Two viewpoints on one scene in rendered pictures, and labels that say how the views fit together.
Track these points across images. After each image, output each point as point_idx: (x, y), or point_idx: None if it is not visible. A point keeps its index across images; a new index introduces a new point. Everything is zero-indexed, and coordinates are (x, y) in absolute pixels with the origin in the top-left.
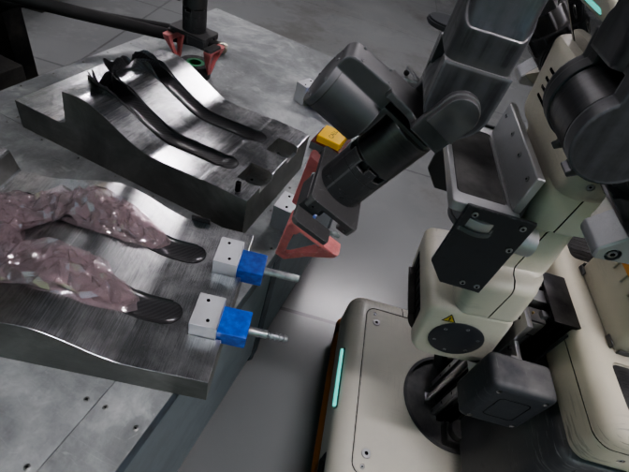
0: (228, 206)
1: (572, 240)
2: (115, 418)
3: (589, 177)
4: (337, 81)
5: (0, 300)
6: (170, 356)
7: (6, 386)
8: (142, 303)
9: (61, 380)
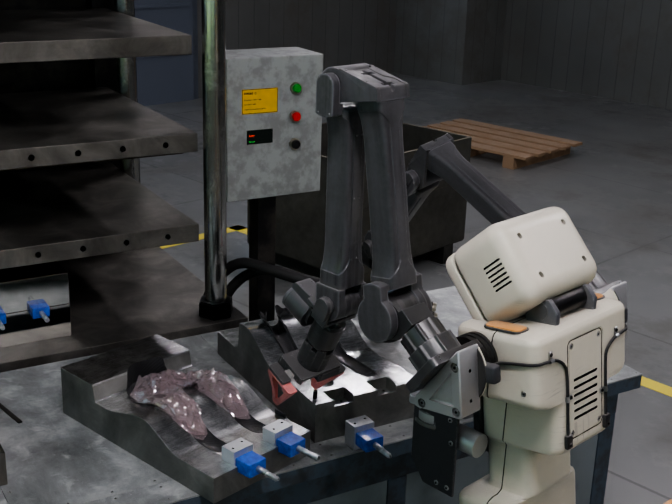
0: (307, 412)
1: None
2: (162, 492)
3: (371, 338)
4: (290, 293)
5: (141, 409)
6: (204, 463)
7: (123, 463)
8: (208, 440)
9: (148, 470)
